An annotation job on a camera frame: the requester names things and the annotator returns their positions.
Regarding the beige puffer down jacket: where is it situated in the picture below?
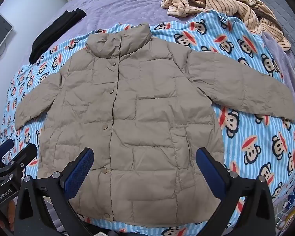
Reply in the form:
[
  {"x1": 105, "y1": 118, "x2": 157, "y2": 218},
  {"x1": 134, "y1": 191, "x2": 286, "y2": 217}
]
[{"x1": 15, "y1": 25, "x2": 295, "y2": 227}]

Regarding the black folded garment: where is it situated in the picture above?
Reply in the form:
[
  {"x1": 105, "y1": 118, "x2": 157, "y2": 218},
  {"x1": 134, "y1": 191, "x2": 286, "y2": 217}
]
[{"x1": 29, "y1": 8, "x2": 87, "y2": 64}]

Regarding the beige striped fleece garment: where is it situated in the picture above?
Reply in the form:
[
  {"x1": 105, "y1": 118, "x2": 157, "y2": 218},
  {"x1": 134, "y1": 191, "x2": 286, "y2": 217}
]
[{"x1": 161, "y1": 0, "x2": 291, "y2": 51}]

